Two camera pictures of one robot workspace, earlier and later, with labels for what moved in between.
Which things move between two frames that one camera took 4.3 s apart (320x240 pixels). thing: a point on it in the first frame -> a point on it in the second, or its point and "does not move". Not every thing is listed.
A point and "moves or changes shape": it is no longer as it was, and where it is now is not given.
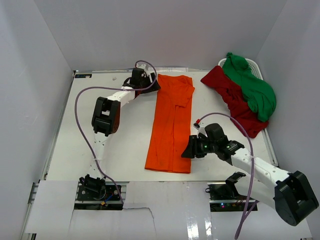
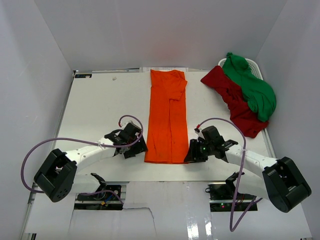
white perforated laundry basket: (254, 68) does not move
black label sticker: (83, 76) does not move
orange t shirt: (171, 125) moves or changes shape
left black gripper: (156, 87) -> (140, 147)
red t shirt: (237, 105) does not move
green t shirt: (260, 95) does not move
